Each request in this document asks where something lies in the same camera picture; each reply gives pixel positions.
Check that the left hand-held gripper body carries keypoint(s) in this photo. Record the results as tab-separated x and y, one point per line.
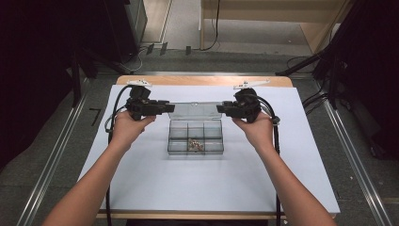
141	105

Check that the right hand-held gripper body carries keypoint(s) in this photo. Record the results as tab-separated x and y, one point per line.
247	105

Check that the transparent grey compartment box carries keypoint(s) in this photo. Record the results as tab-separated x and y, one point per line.
196	135

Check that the person's left hand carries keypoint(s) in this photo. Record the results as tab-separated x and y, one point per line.
127	132

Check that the person's right hand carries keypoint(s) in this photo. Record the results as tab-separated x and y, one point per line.
260	133

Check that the wooden table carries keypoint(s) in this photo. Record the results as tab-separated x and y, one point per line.
204	80

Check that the black stand bar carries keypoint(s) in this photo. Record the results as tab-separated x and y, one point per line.
301	64

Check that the white table sheet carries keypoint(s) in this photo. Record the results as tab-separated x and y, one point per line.
194	182

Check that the black cabinet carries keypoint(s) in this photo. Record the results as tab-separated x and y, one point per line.
125	28

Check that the light wooden shelf unit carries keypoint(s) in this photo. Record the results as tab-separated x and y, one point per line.
269	9

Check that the dark curtain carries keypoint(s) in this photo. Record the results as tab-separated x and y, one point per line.
34	78
370	78

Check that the black stand frame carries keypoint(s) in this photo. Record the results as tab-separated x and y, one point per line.
76	78

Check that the metal floor rail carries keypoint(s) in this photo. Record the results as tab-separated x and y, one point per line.
53	163
354	157

